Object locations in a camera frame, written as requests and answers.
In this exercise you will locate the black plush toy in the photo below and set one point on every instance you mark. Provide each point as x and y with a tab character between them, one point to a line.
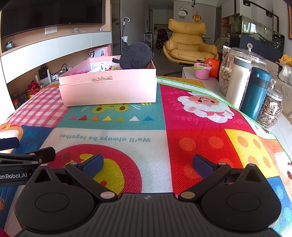
135	56

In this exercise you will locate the panda wall clock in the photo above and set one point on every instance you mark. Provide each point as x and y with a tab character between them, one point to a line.
182	13

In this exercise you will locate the black television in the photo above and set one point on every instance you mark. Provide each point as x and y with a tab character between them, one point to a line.
21	16

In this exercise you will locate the large glass nut jar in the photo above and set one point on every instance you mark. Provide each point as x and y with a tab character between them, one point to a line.
227	63

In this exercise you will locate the white thermos bottle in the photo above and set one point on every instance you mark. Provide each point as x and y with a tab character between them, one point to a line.
238	81

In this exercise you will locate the pink plastic basket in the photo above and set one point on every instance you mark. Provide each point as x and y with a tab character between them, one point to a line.
78	73

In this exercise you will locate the orange toy bucket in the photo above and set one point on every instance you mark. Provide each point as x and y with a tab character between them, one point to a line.
214	63

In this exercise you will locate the small glass seed jar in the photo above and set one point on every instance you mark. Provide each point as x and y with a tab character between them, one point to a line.
272	107

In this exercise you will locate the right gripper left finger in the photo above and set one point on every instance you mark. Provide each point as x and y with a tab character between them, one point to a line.
83	174

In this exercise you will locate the yellow round wall ornament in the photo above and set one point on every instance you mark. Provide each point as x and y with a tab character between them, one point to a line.
196	18

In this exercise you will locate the pink toy bucket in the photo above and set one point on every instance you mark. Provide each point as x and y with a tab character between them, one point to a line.
202	70

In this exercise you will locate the white SF parcel box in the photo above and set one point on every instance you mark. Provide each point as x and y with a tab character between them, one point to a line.
94	53

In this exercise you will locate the yellow duck plush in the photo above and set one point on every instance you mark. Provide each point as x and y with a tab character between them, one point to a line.
286	60

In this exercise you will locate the red framed picture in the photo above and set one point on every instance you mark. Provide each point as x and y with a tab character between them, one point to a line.
290	21

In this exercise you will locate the glass fish tank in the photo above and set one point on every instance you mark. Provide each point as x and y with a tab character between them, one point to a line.
243	26

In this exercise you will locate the yellow lounge chair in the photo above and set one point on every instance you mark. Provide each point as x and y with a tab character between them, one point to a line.
186	45

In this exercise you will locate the colourful play mat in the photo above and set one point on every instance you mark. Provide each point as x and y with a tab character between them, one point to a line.
149	147

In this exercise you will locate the pink cardboard box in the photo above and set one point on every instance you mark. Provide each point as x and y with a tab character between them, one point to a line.
115	86

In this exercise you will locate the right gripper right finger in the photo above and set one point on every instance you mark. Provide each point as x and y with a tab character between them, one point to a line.
211	175

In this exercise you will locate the teal thermos bottle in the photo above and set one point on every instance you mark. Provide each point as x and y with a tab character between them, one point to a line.
255	93

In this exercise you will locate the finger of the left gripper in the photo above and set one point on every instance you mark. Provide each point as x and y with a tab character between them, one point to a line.
40	156
9	143

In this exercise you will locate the white stick vacuum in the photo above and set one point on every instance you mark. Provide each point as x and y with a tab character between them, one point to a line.
125	20

